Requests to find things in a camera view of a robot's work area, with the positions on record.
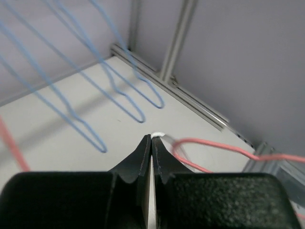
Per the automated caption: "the white cloth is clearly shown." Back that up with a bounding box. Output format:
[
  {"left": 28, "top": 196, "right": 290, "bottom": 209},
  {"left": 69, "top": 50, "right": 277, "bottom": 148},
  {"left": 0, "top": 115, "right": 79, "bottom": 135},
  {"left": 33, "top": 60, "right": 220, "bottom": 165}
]
[{"left": 151, "top": 132, "right": 173, "bottom": 144}]

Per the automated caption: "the pink wire hanger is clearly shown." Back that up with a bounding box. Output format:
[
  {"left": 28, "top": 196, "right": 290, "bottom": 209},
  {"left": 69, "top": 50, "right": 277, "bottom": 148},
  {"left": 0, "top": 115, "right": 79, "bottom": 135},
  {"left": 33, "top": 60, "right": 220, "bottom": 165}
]
[{"left": 0, "top": 118, "right": 30, "bottom": 172}]

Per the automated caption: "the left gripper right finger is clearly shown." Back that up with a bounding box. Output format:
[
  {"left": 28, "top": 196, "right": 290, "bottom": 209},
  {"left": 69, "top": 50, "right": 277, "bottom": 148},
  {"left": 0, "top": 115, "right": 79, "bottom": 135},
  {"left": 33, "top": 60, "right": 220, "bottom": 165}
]
[{"left": 151, "top": 137, "right": 301, "bottom": 229}]

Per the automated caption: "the blue wire hanger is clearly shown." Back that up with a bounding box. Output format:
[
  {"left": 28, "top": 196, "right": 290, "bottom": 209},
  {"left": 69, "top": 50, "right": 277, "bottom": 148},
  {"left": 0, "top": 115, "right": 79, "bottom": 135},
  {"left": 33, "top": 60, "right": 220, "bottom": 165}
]
[{"left": 0, "top": 0, "right": 107, "bottom": 153}]

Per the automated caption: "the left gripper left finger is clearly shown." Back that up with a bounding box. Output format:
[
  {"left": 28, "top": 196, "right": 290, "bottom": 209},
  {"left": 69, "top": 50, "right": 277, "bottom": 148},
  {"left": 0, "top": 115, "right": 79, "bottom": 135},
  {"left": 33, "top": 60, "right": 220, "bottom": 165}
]
[{"left": 0, "top": 135, "right": 151, "bottom": 229}]

